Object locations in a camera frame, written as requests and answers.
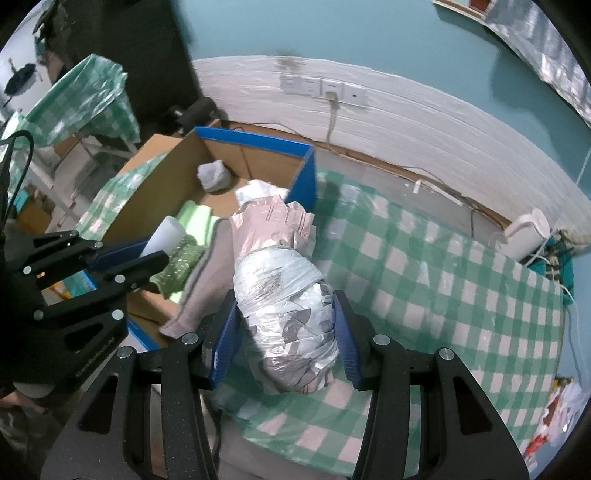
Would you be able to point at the white wall socket with plug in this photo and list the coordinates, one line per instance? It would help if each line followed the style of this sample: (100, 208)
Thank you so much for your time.
(332, 90)

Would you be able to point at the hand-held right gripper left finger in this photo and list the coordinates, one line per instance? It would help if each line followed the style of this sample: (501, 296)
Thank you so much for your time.
(224, 341)

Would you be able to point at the grey cloth bundle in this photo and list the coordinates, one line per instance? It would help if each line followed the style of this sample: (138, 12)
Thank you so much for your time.
(213, 176)

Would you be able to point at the white electric kettle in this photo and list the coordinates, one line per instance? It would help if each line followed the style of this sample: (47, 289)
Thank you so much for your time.
(526, 235)

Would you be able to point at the green checkered cloth on chair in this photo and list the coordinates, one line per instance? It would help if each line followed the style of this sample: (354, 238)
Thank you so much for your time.
(87, 97)

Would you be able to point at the silver foil panel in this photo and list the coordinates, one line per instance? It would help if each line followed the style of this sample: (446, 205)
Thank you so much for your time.
(545, 50)

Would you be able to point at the pinkish grey towel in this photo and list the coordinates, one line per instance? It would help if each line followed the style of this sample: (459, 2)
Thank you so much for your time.
(203, 286)

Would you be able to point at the colourful plastic bag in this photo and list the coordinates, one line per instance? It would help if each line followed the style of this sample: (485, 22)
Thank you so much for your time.
(561, 406)

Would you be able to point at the white wide wall socket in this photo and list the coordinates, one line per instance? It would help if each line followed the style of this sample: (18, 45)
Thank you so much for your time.
(300, 85)

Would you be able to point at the white single wall socket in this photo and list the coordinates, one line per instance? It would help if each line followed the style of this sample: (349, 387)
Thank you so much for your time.
(355, 96)

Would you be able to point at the light green foam sheet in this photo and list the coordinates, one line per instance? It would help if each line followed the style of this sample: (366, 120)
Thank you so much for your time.
(196, 221)

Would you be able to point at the white foam roll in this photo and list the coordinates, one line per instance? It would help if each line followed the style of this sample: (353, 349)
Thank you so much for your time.
(164, 235)

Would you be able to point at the white cloth bundle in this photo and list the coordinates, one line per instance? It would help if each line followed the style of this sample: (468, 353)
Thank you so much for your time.
(258, 189)

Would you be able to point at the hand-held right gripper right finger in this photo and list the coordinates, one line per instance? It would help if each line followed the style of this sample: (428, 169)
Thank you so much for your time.
(346, 341)

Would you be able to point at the black device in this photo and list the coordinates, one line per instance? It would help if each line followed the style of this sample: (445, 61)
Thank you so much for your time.
(198, 110)

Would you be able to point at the person's left forearm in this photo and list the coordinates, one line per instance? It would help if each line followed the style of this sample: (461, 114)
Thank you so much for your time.
(16, 415)

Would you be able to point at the blue cardboard box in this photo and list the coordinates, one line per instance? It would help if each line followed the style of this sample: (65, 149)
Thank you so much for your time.
(263, 159)

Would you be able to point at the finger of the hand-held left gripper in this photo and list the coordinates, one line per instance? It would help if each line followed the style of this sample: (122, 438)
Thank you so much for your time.
(143, 268)
(120, 254)

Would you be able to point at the green checkered tablecloth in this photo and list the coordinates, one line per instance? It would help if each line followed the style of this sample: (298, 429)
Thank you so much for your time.
(415, 286)

